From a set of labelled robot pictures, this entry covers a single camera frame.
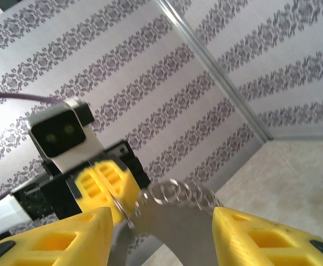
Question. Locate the metal band with split rings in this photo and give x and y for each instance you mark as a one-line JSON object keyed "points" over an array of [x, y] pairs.
{"points": [[178, 230]]}

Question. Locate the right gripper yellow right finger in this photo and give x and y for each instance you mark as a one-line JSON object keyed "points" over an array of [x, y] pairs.
{"points": [[233, 235]]}

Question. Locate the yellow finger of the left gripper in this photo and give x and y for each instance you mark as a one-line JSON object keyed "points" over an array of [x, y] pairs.
{"points": [[122, 188], [92, 191]]}

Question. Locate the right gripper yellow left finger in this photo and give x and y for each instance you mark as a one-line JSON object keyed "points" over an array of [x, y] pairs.
{"points": [[95, 235]]}

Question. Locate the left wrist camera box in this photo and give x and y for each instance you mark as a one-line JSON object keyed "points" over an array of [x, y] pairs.
{"points": [[58, 135]]}

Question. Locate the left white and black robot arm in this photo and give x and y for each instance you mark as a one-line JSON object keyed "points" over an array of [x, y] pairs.
{"points": [[0, 219]]}

